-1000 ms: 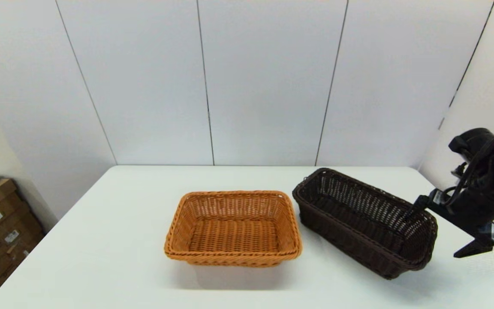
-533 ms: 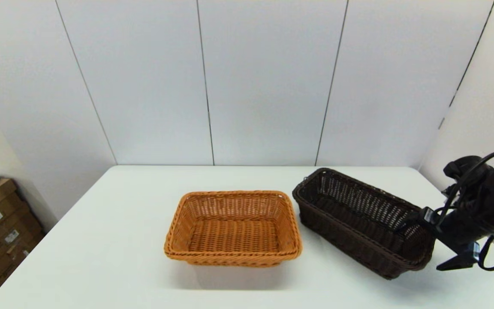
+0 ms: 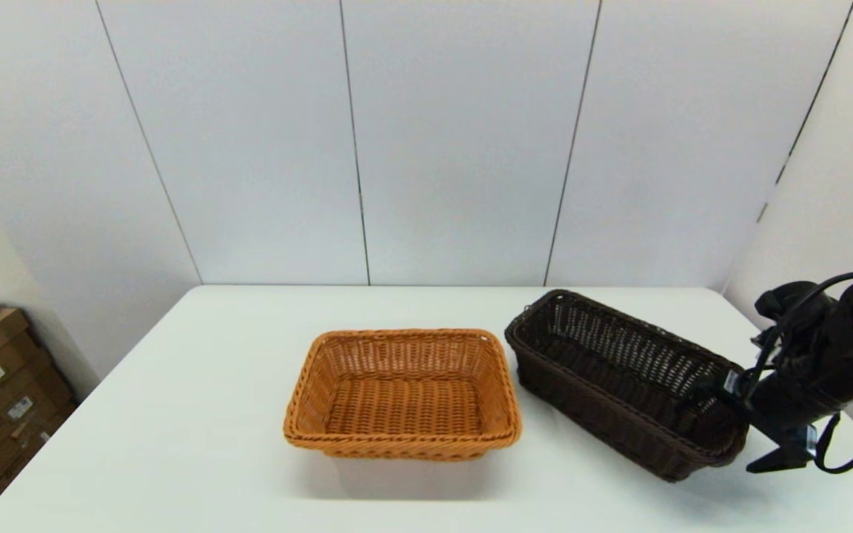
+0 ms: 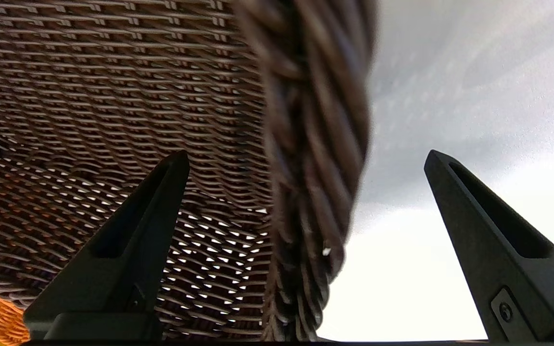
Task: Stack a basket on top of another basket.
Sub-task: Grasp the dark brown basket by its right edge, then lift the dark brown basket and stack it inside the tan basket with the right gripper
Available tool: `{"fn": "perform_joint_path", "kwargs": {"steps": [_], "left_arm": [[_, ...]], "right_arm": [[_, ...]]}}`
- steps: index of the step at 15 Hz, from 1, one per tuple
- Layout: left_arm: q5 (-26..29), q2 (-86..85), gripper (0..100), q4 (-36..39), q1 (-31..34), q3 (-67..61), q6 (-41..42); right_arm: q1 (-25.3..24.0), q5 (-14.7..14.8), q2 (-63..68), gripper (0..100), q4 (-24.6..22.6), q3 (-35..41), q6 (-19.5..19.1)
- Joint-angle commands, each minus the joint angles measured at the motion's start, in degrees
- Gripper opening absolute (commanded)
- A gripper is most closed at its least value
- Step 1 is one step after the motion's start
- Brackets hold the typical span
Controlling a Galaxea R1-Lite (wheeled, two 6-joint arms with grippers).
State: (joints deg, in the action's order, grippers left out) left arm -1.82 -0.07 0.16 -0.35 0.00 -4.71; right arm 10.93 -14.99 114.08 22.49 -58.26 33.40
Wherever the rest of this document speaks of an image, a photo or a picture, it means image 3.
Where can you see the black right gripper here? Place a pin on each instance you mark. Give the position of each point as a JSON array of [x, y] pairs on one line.
[[804, 396]]

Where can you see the dark brown wicker basket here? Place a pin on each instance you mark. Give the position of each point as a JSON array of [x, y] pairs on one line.
[[604, 392]]

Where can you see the orange wicker basket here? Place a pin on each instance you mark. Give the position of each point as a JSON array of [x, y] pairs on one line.
[[404, 403]]

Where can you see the cardboard box two white labels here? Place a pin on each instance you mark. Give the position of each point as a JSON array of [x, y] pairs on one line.
[[34, 414]]

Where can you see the cardboard box one white label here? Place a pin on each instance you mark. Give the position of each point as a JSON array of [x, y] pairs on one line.
[[4, 366]]

